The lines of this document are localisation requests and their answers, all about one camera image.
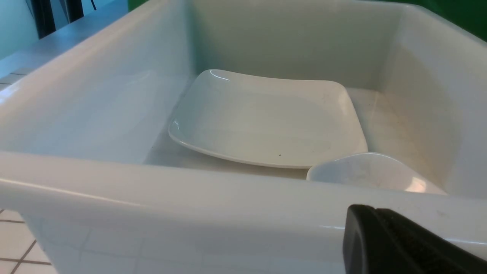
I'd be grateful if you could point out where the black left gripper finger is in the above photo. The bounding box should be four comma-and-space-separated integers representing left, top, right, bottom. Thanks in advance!
342, 204, 487, 274

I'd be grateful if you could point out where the white square plate in tub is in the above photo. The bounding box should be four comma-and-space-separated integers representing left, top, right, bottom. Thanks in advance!
168, 69, 368, 169

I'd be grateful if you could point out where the small white bowl in tub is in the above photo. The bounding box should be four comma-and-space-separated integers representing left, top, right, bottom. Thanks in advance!
306, 153, 447, 195

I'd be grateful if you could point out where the large white plastic tub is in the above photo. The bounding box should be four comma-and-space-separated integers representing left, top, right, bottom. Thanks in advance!
1, 17, 486, 274

